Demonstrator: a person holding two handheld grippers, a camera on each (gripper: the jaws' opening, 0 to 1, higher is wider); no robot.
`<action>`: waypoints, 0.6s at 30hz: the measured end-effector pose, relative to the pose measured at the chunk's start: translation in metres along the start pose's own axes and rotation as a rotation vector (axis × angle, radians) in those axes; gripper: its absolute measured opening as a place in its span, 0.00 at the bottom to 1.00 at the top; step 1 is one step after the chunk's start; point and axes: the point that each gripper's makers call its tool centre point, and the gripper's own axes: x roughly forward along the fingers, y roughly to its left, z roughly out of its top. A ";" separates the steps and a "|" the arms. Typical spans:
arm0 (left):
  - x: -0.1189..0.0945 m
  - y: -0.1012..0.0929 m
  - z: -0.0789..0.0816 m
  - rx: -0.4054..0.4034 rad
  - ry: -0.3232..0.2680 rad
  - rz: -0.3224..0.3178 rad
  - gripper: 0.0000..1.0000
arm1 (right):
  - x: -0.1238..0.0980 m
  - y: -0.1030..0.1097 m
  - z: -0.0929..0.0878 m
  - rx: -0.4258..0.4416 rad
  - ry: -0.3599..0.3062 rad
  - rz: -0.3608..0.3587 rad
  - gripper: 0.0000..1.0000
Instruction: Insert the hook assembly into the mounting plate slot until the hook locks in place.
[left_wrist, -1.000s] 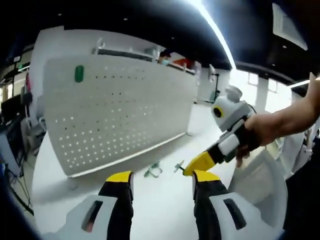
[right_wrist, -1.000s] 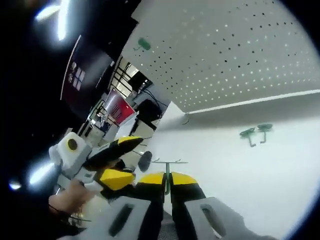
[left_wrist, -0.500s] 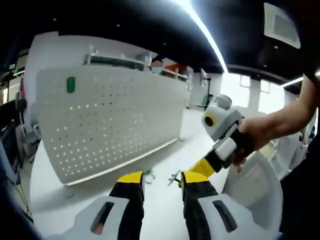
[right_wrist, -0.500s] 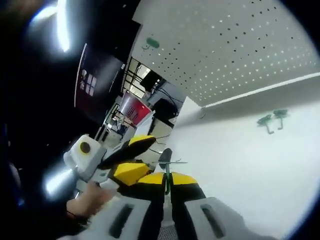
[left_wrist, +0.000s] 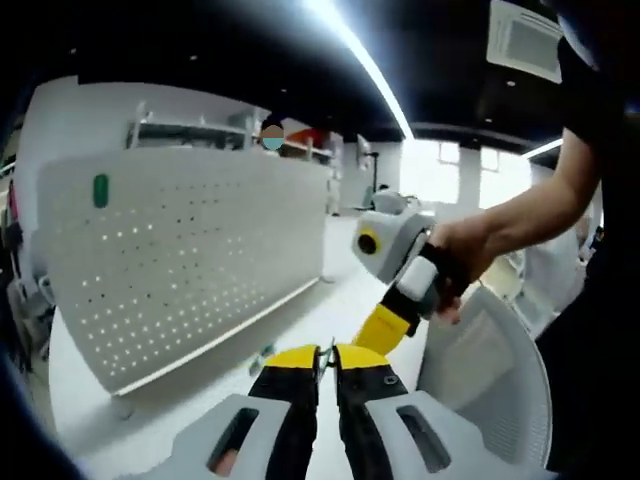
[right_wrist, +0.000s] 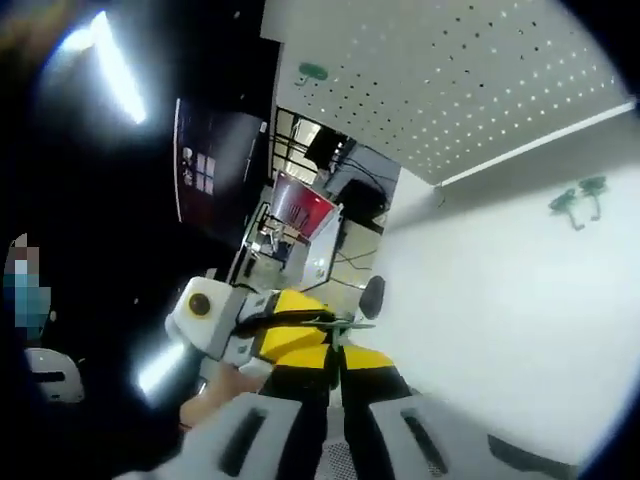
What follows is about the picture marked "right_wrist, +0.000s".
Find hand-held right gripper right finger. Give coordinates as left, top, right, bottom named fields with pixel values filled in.
left=340, top=344, right=579, bottom=480

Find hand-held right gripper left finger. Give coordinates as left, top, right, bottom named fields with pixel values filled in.
left=112, top=344, right=343, bottom=480

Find green hook assembly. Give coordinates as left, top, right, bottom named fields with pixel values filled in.
left=577, top=175, right=609, bottom=221
left=548, top=192, right=586, bottom=232
left=299, top=317, right=376, bottom=349
left=294, top=60, right=329, bottom=89

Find white perforated mounting plate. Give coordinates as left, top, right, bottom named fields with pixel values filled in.
left=259, top=0, right=640, bottom=190

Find person's left hand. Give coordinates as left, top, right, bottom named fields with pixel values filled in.
left=178, top=364, right=265, bottom=429

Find black computer mouse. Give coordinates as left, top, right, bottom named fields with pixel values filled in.
left=360, top=274, right=387, bottom=319

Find red and white box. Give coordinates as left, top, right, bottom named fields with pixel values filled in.
left=272, top=170, right=342, bottom=240

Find white worn device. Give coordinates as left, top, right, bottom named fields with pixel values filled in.
left=23, top=347, right=85, bottom=405

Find ceiling light strip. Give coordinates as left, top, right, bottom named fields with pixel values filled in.
left=47, top=10, right=149, bottom=125

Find dark wall screen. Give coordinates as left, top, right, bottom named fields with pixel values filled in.
left=173, top=97, right=269, bottom=224

